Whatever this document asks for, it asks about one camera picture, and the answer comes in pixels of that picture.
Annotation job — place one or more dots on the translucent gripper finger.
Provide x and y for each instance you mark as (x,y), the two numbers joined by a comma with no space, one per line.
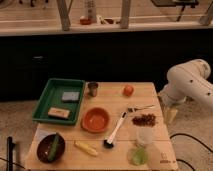
(170,114)

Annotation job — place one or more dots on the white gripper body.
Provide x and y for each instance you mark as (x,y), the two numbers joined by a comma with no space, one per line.
(171,97)

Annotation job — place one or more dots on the red apple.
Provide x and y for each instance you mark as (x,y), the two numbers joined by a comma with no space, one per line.
(128,90)

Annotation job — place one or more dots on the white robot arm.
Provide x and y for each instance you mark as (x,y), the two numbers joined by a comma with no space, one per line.
(188,79)

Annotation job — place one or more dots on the red bowl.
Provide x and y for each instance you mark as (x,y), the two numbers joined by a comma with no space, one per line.
(95,120)

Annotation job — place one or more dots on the dark brown bowl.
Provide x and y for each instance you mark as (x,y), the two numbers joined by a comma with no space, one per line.
(44,146)

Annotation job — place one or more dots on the clear plastic cup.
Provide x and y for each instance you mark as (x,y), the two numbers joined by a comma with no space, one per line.
(145,136)

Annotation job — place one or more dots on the metal fork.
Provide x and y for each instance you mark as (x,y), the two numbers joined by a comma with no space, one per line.
(134,109)

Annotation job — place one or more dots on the green clear glass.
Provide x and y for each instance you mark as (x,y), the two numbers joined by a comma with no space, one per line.
(137,155)

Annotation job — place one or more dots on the metal cup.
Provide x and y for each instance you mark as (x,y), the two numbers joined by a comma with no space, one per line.
(93,88)

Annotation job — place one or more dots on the grey sponge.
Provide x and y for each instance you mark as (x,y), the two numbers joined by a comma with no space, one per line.
(70,96)

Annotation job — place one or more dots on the brown wooden block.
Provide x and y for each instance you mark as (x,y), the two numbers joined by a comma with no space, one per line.
(58,112)

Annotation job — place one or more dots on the red object on shelf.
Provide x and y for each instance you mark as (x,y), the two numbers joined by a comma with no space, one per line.
(85,21)

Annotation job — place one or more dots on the green plastic tray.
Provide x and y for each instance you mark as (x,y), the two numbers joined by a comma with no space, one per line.
(52,97)

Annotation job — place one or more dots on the green cucumber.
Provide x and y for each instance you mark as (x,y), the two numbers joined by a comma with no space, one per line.
(53,148)

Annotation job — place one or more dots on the black stand left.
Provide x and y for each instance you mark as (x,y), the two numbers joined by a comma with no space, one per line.
(10,147)

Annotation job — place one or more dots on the white handled black brush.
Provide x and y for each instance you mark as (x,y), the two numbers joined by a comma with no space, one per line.
(108,143)

